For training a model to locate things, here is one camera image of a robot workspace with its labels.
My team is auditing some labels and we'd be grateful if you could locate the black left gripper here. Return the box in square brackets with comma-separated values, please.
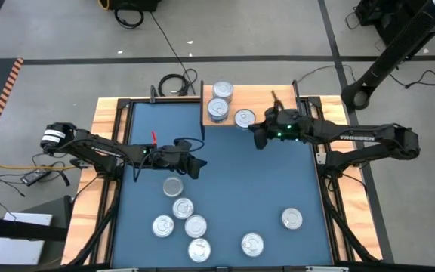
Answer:
[145, 138, 208, 181]

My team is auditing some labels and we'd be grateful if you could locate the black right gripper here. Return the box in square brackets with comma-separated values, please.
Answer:
[247, 107, 313, 151]

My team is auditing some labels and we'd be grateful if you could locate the silver-lidded tuna can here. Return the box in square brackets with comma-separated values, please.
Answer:
[162, 176, 184, 198]
[152, 214, 175, 239]
[171, 197, 195, 220]
[281, 207, 304, 230]
[234, 108, 257, 130]

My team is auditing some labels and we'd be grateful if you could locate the wooden shelf with black legs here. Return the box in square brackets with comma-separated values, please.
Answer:
[201, 79, 306, 142]

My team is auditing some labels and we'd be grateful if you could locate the teal Trader Joe's tuna can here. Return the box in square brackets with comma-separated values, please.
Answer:
[240, 232, 265, 258]
[187, 237, 212, 264]

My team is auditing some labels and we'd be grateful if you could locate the dark grey cabinet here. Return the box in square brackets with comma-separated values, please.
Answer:
[11, 195, 76, 272]

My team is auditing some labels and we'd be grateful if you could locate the black power adapter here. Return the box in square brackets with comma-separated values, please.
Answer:
[20, 170, 52, 187]

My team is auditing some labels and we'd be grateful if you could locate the black perforated tower stand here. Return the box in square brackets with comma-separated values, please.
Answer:
[341, 0, 435, 112]

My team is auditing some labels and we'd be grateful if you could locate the black box with yellow trim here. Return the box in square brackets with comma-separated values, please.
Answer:
[97, 0, 162, 12]

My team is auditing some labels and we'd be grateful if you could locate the black beam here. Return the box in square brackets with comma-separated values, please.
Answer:
[0, 215, 70, 242]

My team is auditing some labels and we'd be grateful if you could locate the white board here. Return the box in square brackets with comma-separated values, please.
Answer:
[0, 212, 54, 266]

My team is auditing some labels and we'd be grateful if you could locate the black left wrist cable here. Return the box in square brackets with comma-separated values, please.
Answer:
[173, 136, 206, 153]

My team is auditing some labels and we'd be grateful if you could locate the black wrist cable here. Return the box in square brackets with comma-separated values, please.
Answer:
[173, 136, 206, 153]
[270, 89, 283, 113]

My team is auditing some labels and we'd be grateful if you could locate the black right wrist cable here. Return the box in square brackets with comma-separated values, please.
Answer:
[270, 89, 283, 113]

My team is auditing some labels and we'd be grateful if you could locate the coiled black cable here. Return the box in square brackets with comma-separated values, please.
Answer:
[158, 73, 190, 97]

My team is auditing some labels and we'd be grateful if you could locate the thin black floor cable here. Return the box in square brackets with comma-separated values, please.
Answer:
[298, 64, 356, 83]

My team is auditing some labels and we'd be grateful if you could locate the long black floor cable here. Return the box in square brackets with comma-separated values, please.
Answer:
[149, 10, 199, 95]

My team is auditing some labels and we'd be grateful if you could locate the black adapter cable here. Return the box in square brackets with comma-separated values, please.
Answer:
[0, 150, 90, 198]

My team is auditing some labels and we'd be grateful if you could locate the looped black cable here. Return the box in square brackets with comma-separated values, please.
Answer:
[113, 8, 145, 30]

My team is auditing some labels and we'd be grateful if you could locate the wavy black floor cable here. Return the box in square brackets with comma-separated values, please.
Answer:
[389, 70, 435, 90]

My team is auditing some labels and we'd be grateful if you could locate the yellow floor cable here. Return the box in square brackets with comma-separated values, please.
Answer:
[0, 158, 76, 171]

